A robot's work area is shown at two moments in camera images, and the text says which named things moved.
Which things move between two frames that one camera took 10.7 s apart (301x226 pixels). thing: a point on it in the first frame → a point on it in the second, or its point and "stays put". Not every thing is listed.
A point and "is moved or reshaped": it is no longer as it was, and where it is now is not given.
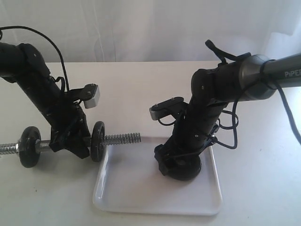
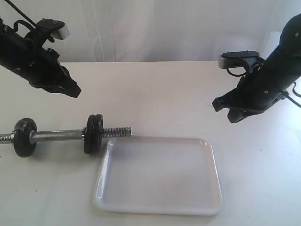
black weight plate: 98,142 is moved or reshaped
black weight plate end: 29,157 → 23,146
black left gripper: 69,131 → 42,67
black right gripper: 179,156 → 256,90
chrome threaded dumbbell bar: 45,145 → 67,134
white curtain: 153,30 stays put
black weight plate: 182,167 → 97,133
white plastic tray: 130,181 stays put
